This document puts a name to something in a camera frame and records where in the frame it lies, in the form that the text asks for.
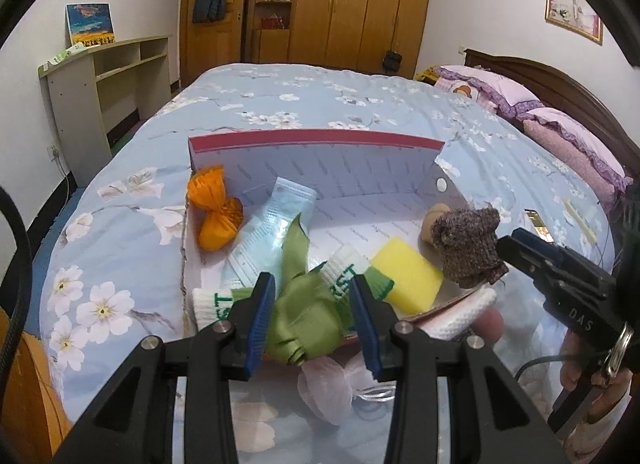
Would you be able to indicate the pink ruffled pillow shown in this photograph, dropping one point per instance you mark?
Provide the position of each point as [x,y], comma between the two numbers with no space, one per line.
[581,150]
[500,94]

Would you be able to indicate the beige shelf desk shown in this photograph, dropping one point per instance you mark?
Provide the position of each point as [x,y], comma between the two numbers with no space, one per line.
[95,90]

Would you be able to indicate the white waffle towel roll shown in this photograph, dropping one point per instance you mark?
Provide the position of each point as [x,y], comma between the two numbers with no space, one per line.
[455,320]

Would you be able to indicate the red cardboard box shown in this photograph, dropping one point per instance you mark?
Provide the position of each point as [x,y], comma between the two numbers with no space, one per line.
[370,186]

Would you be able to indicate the grey brown knitted sock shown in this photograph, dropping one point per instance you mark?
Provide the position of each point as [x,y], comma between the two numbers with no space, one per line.
[466,242]

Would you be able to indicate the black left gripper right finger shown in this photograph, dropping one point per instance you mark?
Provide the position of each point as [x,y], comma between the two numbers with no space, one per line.
[374,321]

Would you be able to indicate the tan makeup sponge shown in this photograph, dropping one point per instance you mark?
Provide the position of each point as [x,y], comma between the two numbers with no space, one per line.
[431,216]

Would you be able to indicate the green satin ribbon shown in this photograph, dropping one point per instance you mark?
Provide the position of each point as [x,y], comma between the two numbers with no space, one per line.
[305,324]

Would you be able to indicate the black bag on floor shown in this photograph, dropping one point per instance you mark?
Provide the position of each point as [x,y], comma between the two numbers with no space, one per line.
[391,62]

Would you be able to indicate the blue floral bedspread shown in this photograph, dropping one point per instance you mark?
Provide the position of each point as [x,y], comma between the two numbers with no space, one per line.
[115,273]

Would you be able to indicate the yellow foam sponge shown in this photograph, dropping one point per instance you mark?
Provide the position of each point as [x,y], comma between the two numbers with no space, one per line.
[416,280]

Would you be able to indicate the green white sock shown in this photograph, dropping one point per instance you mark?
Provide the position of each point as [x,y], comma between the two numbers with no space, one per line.
[344,265]
[212,306]

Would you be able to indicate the blue yellow painting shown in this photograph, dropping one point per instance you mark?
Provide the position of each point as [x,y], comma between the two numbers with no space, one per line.
[89,23]

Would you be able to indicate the right hand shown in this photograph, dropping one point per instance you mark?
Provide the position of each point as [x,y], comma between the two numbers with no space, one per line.
[606,400]

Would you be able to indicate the dark wooden headboard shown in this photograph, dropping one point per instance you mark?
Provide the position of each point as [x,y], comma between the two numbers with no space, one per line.
[555,88]

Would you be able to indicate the white stick on bed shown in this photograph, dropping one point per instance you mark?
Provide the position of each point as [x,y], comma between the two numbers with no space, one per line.
[582,222]

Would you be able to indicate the smartphone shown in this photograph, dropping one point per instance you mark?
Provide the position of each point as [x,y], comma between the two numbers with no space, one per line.
[534,224]

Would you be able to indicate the orange mesh pouch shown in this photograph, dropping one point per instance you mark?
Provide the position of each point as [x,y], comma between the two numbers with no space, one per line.
[224,214]

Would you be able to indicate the green white book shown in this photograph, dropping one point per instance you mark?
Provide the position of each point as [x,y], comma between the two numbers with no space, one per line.
[74,50]

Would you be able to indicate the pink makeup sponge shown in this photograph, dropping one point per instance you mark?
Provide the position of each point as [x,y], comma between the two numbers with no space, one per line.
[489,326]

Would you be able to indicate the framed wall picture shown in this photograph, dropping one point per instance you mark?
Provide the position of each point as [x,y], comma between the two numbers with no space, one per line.
[576,16]

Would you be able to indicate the wooden wardrobe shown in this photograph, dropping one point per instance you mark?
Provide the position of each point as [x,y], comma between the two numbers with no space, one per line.
[341,34]

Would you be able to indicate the far pink ruffled pillow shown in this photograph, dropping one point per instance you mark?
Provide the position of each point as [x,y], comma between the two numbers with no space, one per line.
[500,94]

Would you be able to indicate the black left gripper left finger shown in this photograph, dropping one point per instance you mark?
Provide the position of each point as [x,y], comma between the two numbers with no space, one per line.
[249,318]

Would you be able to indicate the near pink ruffled pillow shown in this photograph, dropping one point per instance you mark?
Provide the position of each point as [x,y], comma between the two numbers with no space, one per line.
[581,150]

